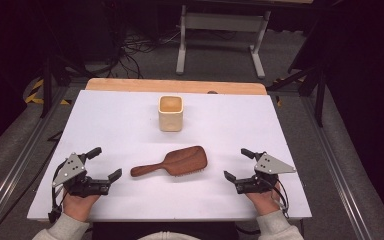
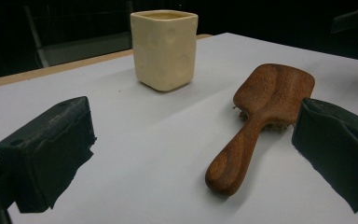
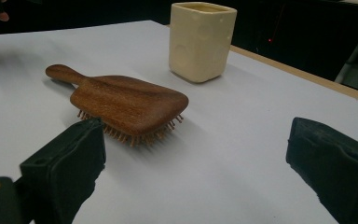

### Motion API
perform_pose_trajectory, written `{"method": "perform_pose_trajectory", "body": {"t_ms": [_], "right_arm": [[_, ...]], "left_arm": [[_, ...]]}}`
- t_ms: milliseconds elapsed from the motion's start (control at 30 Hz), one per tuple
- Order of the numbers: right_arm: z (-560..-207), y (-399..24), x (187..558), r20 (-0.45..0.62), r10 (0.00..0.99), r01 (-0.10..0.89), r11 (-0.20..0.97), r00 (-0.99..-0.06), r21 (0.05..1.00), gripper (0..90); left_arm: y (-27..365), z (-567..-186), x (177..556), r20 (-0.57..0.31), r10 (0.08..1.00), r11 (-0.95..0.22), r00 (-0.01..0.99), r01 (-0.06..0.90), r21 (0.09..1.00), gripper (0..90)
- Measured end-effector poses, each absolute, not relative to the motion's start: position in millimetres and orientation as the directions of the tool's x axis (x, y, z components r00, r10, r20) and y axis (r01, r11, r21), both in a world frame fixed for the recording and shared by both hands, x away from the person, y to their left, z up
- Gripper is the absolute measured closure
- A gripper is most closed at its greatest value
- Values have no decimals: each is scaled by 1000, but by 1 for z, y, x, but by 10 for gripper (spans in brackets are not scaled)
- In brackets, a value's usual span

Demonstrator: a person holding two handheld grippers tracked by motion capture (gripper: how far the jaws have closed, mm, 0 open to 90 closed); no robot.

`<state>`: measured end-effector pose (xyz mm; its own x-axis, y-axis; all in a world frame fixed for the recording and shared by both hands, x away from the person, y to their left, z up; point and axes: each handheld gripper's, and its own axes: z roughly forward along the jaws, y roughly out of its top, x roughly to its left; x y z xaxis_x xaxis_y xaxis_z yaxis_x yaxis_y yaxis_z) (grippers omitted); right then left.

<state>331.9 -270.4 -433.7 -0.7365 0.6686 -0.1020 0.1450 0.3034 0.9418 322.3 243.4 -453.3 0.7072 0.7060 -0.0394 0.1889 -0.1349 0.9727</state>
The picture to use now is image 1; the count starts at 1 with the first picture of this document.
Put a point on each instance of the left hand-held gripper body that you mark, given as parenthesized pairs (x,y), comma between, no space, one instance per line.
(71,168)

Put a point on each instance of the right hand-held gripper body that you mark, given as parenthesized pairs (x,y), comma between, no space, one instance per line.
(266,166)

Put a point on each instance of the brown wooden hairbrush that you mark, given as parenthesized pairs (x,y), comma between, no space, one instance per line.
(183,160)

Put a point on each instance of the cream square cup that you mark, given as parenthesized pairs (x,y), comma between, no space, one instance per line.
(170,116)

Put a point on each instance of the person's right hand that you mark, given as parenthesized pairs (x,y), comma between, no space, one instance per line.
(263,201)

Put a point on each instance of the person's left hand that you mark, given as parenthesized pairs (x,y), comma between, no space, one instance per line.
(78,206)

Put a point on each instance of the white board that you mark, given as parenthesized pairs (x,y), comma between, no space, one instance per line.
(113,126)

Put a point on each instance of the yellow black hazard tape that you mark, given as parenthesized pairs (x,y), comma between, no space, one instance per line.
(278,100)
(33,96)

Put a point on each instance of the person's body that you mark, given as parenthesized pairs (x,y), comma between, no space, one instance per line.
(163,231)

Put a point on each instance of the black metal stand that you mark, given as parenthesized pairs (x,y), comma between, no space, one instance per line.
(320,96)
(48,86)

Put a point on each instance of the aluminium floor rail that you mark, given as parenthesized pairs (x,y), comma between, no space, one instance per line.
(20,166)
(340,173)

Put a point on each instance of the white metal table frame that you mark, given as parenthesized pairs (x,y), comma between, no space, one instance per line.
(221,22)

